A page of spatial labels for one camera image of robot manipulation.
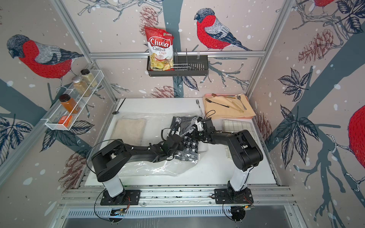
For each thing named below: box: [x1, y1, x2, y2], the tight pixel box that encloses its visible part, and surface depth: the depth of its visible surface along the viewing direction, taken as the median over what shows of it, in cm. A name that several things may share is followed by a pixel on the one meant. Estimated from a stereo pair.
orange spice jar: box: [58, 93, 81, 114], surface depth 69 cm
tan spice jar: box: [71, 76, 92, 97], surface depth 78 cm
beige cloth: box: [108, 118, 147, 147], surface depth 100 cm
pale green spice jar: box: [80, 68, 98, 88], surface depth 83 cm
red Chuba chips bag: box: [144, 26, 175, 72], surface depth 81 cm
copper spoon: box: [211, 93, 236, 98], surface depth 125 cm
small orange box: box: [57, 115, 73, 128], surface depth 68 cm
